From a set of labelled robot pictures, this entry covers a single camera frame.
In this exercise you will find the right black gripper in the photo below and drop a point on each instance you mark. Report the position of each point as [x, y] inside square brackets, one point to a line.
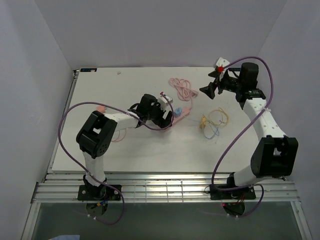
[209, 90]

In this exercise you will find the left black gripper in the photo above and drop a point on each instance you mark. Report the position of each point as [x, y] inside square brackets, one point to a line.
[162, 123]

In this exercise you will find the blue charger plug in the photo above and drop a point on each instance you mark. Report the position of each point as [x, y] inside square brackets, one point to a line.
[178, 112]

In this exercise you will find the pink power strip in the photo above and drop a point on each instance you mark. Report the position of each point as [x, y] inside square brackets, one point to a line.
[186, 112]

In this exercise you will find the yellow charger plug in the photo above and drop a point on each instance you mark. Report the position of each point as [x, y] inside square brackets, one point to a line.
[203, 122]

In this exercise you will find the pink charger plug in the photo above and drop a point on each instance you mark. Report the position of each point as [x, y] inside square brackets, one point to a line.
[101, 109]

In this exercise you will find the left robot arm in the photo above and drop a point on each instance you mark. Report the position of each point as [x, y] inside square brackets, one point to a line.
[95, 136]

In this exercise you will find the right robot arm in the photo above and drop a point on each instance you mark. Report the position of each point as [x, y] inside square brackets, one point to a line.
[275, 153]

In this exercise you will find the left blue corner label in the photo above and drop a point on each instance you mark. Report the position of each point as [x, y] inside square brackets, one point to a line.
[88, 70]

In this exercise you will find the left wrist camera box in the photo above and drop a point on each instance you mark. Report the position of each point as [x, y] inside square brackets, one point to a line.
[164, 100]

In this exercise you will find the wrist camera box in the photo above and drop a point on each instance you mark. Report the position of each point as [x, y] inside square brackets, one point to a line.
[221, 64]
[164, 100]

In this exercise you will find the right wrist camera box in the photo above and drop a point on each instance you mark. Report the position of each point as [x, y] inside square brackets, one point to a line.
[221, 64]

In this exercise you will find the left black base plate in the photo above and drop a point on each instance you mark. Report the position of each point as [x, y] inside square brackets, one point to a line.
[86, 193]

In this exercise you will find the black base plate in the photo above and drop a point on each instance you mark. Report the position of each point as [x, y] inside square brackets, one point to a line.
[86, 193]
[247, 193]

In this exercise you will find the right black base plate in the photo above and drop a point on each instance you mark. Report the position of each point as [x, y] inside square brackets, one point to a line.
[247, 193]

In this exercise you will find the aluminium rail frame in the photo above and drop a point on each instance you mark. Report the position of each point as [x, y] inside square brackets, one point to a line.
[155, 167]

